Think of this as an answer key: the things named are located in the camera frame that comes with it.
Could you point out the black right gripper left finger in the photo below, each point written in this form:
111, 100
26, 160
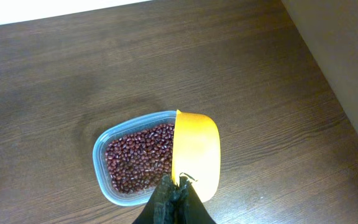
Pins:
159, 209

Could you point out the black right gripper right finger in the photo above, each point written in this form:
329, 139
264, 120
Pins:
190, 209

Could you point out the small yellow scoop bowl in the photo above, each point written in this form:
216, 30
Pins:
197, 153

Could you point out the red beans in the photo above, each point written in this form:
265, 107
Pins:
138, 161

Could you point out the clear plastic container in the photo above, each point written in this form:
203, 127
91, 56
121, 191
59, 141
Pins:
131, 126

